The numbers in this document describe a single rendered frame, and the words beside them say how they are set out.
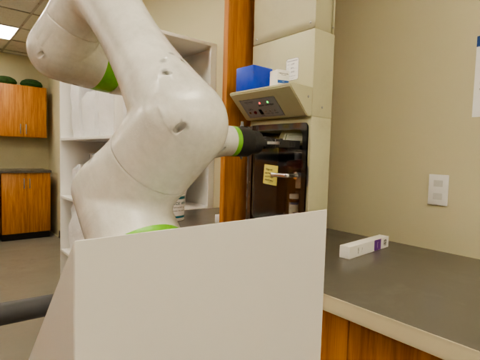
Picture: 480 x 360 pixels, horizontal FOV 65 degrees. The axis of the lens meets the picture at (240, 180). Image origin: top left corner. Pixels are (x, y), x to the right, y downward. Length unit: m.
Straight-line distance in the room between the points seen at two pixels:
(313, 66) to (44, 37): 0.86
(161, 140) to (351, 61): 1.43
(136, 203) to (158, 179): 0.05
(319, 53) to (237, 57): 0.38
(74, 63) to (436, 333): 0.88
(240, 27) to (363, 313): 1.20
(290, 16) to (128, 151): 1.10
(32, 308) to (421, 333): 0.68
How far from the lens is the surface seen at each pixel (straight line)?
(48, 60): 0.85
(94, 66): 0.88
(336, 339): 1.02
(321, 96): 1.38
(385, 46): 1.74
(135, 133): 0.49
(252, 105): 1.45
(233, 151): 1.10
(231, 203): 1.57
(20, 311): 0.45
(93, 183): 0.55
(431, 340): 0.85
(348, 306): 0.93
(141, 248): 0.33
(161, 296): 0.36
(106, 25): 0.66
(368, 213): 1.71
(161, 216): 0.53
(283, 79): 1.36
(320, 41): 1.41
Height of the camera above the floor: 1.27
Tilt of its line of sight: 4 degrees down
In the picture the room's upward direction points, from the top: 2 degrees clockwise
